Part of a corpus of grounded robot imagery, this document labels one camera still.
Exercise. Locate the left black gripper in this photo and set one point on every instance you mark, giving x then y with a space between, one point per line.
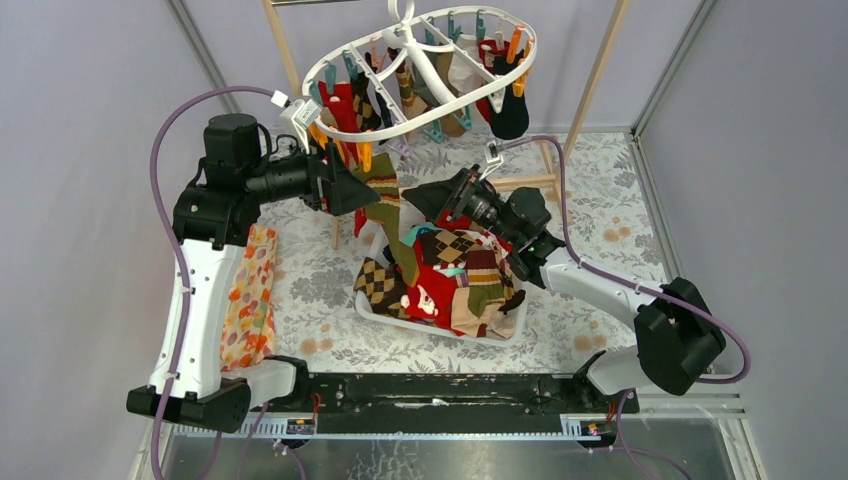
323 183

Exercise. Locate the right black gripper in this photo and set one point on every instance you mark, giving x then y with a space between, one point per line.
453 195

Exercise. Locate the red snowflake christmas sock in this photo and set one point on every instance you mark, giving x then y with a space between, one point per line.
360 220

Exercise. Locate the olive striped long sock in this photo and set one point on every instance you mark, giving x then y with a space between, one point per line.
382 178

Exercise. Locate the dark navy sock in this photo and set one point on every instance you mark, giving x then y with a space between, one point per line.
513 120

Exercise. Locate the white round clip hanger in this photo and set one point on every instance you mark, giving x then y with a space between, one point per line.
425 70

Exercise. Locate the dark brown argyle sock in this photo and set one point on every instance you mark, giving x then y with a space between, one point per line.
443 247

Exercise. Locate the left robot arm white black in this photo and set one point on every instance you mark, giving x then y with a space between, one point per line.
210 226

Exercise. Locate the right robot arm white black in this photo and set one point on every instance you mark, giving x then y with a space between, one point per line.
675 343

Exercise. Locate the white laundry basket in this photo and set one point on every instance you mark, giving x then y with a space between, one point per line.
380 251

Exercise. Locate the red hanging sock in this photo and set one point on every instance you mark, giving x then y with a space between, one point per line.
339 101

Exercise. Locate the red santa sock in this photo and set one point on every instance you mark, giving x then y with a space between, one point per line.
430 297

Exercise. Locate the patchwork brown green sock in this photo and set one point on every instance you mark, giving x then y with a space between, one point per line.
482 307

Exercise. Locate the floral grey table mat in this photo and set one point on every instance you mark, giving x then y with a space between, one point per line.
319 257

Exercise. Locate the orange leaf patterned cloth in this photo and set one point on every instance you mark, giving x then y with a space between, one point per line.
248 334

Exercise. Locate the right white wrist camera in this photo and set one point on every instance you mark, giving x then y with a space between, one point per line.
494 158

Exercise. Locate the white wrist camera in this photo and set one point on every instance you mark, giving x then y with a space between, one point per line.
297 116
494 158

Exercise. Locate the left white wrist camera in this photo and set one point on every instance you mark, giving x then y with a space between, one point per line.
297 116

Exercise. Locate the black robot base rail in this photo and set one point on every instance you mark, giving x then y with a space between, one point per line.
446 404

